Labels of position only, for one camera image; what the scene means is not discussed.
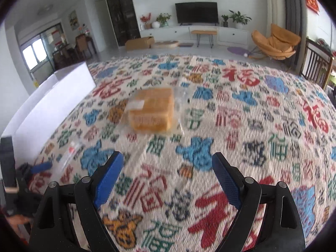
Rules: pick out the green leafy plant vase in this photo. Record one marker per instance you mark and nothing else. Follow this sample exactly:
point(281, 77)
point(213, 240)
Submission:
point(163, 19)

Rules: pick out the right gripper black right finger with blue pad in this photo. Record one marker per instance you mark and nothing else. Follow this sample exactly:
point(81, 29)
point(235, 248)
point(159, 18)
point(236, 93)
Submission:
point(281, 229)

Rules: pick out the brown cardboard box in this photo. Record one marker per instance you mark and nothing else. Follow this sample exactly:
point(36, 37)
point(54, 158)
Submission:
point(139, 43)

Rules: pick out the green potted plant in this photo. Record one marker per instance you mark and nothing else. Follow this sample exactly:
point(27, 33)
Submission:
point(240, 20)

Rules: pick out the dark wooden chair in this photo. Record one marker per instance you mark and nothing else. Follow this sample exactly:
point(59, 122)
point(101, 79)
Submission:
point(317, 63)

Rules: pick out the black tall cabinet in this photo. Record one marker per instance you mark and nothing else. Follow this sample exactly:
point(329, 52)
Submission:
point(124, 20)

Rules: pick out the green snack packet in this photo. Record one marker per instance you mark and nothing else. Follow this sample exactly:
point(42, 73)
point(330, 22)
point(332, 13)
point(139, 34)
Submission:
point(69, 154)

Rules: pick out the orange lounge chair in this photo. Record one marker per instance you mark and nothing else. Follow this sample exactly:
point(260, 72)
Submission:
point(280, 45)

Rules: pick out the white tv cabinet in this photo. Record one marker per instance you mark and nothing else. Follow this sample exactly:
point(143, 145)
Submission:
point(222, 36)

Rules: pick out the red flower vase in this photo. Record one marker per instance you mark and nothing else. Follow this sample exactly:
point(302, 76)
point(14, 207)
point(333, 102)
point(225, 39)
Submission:
point(146, 21)

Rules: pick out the black flat television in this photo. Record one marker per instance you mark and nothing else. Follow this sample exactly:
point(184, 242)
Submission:
point(197, 12)

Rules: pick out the bagged yellow sponge cake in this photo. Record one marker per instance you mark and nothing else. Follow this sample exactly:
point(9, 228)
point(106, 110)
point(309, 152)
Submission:
point(157, 110)

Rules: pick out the patterned woven tablecloth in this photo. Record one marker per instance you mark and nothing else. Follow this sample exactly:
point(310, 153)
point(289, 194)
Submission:
point(272, 125)

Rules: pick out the dining table with chairs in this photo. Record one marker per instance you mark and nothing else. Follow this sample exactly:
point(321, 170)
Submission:
point(67, 54)

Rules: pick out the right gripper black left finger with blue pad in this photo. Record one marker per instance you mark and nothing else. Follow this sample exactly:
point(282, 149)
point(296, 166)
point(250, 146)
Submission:
point(53, 228)

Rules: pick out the person's left hand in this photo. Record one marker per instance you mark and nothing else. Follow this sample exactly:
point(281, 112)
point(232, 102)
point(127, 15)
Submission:
point(18, 219)

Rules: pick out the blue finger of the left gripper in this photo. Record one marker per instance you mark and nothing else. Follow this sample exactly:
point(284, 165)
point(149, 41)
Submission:
point(38, 168)

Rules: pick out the white cardboard storage box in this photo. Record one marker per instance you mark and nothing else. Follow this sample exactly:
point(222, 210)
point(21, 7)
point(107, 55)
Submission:
point(48, 106)

